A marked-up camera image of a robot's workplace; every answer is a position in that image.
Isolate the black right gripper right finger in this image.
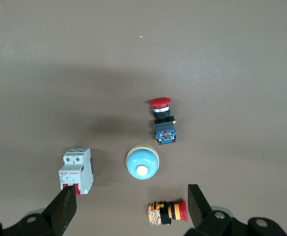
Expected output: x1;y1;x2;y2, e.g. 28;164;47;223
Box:
184;183;287;236

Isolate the red emergency button orange base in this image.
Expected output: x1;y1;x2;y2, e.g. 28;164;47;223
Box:
148;199;189;226

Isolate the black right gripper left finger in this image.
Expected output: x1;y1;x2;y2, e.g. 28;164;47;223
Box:
2;185;78;236

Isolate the blue call bell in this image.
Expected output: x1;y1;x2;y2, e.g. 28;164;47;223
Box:
126;144;160;180

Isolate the white red circuit breaker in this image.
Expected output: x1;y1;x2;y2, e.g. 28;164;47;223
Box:
58;147;94;196

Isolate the red mushroom button blue base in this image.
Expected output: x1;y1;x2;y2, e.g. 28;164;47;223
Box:
149;97;178;145

